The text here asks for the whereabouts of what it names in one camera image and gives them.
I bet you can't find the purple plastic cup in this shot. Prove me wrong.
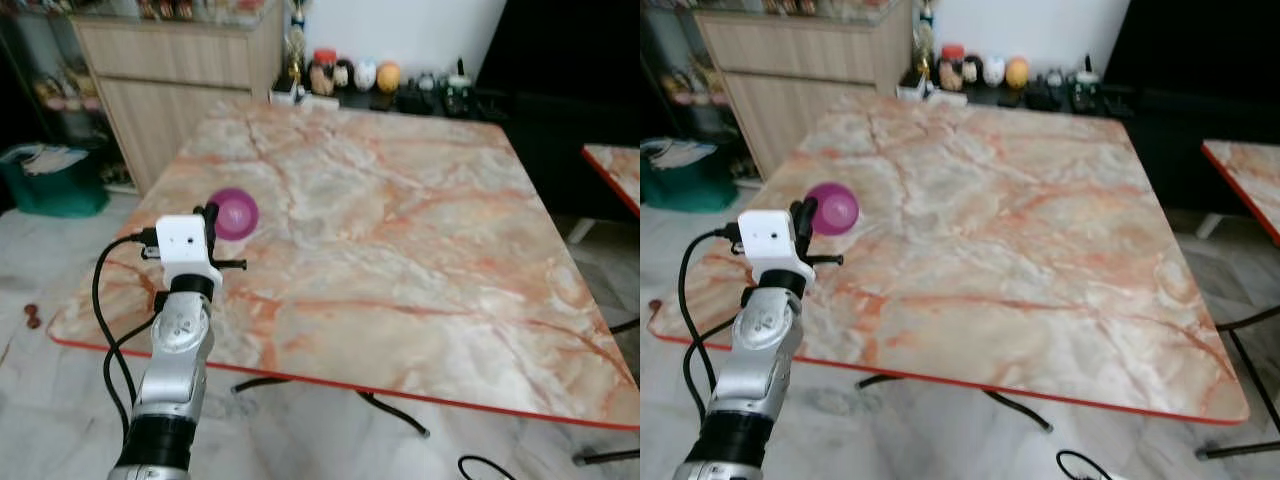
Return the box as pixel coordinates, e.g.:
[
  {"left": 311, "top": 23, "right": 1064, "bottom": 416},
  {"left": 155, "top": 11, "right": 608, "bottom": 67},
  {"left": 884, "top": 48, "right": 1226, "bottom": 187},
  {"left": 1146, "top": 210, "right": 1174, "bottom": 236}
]
[
  {"left": 806, "top": 182, "right": 860, "bottom": 237},
  {"left": 213, "top": 187, "right": 260, "bottom": 242}
]

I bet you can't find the green storage bin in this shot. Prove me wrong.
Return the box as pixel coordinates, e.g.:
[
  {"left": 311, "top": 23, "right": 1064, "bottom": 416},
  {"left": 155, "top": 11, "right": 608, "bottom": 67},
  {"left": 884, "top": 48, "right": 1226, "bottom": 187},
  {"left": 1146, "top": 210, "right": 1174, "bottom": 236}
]
[
  {"left": 0, "top": 142, "right": 109, "bottom": 219},
  {"left": 640, "top": 137, "right": 739, "bottom": 213}
]

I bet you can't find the light wooden drawer cabinet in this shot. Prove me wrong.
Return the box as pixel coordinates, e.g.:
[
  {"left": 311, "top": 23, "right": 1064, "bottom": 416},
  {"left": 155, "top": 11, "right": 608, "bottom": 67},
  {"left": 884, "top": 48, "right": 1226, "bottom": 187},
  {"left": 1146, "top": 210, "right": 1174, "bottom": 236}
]
[
  {"left": 693, "top": 0, "right": 913, "bottom": 181},
  {"left": 72, "top": 0, "right": 286, "bottom": 196}
]

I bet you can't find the dark glass display shelf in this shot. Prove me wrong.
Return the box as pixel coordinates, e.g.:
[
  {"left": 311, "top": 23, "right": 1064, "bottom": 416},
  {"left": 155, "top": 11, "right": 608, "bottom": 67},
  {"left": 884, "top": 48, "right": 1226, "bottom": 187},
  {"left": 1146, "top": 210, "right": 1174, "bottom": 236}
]
[
  {"left": 0, "top": 10, "right": 131, "bottom": 191},
  {"left": 640, "top": 5, "right": 751, "bottom": 186}
]

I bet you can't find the marble top folding table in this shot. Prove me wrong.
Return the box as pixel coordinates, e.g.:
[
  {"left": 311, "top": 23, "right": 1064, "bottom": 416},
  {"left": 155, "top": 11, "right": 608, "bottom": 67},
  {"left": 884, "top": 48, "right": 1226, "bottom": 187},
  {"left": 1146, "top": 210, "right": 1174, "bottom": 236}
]
[
  {"left": 1195, "top": 138, "right": 1280, "bottom": 461},
  {"left": 48, "top": 95, "right": 641, "bottom": 441},
  {"left": 648, "top": 92, "right": 1251, "bottom": 433},
  {"left": 565, "top": 143, "right": 641, "bottom": 467}
]

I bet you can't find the gold trophy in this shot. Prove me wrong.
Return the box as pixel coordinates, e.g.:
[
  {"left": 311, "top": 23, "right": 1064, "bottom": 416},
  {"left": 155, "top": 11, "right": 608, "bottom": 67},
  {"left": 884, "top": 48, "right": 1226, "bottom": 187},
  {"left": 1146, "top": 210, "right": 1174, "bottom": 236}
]
[
  {"left": 285, "top": 0, "right": 306, "bottom": 91},
  {"left": 915, "top": 0, "right": 936, "bottom": 86}
]

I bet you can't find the dark bottle with white cap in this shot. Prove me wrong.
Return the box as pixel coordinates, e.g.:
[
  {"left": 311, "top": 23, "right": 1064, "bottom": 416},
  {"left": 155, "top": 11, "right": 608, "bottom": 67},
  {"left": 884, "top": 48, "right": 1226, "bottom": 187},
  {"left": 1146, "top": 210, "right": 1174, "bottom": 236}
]
[
  {"left": 1075, "top": 55, "right": 1101, "bottom": 109},
  {"left": 445, "top": 60, "right": 473, "bottom": 113}
]

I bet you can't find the black television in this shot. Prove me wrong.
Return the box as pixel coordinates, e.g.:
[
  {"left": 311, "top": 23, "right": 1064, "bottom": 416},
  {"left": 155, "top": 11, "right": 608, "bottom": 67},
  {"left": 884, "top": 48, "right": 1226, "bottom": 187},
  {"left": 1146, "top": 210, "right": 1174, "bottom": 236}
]
[
  {"left": 1103, "top": 0, "right": 1280, "bottom": 96},
  {"left": 476, "top": 0, "right": 641, "bottom": 101}
]

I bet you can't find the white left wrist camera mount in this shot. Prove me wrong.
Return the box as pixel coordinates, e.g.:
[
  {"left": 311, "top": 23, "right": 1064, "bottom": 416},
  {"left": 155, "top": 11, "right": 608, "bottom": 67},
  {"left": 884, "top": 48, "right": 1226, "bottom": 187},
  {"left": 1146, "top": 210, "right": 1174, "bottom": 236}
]
[
  {"left": 738, "top": 210, "right": 813, "bottom": 291},
  {"left": 155, "top": 214, "right": 223, "bottom": 291}
]

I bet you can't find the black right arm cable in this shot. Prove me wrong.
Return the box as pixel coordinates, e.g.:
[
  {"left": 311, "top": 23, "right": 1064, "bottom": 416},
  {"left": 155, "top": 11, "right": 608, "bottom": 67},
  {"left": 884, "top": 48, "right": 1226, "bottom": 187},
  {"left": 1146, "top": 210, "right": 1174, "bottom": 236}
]
[
  {"left": 1057, "top": 450, "right": 1111, "bottom": 480},
  {"left": 458, "top": 455, "right": 516, "bottom": 480}
]

